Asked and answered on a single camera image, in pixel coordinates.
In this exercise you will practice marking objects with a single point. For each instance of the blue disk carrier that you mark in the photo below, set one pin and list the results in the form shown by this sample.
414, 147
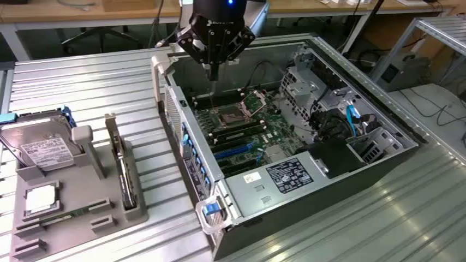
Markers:
68, 117

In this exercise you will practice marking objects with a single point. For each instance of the grey equipment box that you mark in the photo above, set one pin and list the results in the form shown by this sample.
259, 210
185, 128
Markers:
403, 71

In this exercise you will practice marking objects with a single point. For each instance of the open grey PC case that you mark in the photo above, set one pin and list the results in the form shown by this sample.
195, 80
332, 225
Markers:
327, 207

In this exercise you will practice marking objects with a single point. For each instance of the black RAM stick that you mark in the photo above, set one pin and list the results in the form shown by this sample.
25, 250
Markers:
240, 135

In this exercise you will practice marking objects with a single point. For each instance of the brown cardboard box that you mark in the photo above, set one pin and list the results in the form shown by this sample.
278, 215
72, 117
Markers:
120, 5

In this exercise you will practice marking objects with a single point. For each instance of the black graphics card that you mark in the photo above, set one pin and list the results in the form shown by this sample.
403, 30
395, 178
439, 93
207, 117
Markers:
121, 163

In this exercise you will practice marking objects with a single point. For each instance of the black office chair base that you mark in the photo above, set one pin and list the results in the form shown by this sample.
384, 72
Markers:
101, 35

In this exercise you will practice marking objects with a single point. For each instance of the aluminium profile frame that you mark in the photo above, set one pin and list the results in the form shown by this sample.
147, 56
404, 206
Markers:
436, 30

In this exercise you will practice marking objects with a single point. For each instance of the metal socket cover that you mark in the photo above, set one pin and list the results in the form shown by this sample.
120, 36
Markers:
255, 103

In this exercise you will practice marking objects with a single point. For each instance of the wooden desk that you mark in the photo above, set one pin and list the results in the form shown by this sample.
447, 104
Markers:
308, 10
55, 13

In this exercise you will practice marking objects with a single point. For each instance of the silver perforated disk bay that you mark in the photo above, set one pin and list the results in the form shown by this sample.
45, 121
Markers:
378, 142

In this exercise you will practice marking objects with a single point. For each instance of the green RAM stick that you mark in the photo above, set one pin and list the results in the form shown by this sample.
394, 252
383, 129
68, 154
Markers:
57, 218

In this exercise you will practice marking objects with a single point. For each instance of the silver CPU chip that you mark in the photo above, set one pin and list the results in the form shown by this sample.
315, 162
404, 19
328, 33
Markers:
40, 197

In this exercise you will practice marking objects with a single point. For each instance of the CPU socket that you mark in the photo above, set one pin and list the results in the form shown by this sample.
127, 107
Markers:
228, 117

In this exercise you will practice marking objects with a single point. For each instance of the silver power supply unit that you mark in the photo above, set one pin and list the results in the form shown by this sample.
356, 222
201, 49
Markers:
251, 196

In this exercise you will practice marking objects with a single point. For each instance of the grey metal disk bay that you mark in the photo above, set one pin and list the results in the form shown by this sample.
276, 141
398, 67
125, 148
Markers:
302, 90

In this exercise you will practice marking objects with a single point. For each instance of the blue expansion slot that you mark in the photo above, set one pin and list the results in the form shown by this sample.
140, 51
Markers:
236, 152

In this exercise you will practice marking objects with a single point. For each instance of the green motherboard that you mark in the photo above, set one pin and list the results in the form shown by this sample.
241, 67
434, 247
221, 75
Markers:
280, 128

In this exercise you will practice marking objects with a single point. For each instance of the thin metal locking lever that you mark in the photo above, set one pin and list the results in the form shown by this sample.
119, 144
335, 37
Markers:
211, 95

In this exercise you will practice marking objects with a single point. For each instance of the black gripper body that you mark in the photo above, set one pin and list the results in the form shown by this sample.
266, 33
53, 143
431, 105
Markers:
217, 13

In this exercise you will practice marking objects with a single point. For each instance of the grey parts rack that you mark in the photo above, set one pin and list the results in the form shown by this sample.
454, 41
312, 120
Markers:
72, 191

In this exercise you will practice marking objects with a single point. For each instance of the silver hard disk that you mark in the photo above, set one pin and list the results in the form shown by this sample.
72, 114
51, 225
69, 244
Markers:
40, 142

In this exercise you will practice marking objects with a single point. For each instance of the silver chipset heatsink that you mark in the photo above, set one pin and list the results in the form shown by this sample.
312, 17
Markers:
278, 152

